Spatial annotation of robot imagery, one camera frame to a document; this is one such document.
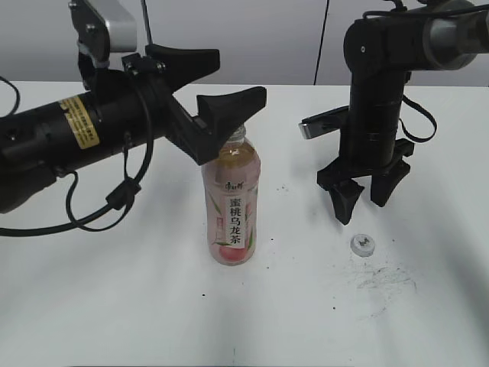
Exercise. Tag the white bottle cap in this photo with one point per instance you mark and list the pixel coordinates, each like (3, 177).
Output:
(362, 245)

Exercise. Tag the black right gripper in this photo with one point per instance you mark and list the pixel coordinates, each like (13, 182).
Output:
(335, 178)

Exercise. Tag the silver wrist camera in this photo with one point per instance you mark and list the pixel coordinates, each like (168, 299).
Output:
(323, 123)
(104, 27)

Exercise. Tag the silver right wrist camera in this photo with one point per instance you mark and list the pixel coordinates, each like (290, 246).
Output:
(323, 123)

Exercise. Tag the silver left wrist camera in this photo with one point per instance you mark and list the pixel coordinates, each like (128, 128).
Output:
(104, 27)

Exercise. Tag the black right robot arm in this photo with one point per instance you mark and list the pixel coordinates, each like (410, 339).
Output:
(381, 50)

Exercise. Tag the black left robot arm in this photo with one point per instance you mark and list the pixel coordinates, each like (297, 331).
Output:
(41, 144)

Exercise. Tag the peach oolong tea bottle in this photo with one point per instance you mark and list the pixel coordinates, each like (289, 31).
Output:
(231, 186)

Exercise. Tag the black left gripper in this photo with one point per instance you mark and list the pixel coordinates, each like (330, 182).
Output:
(136, 105)

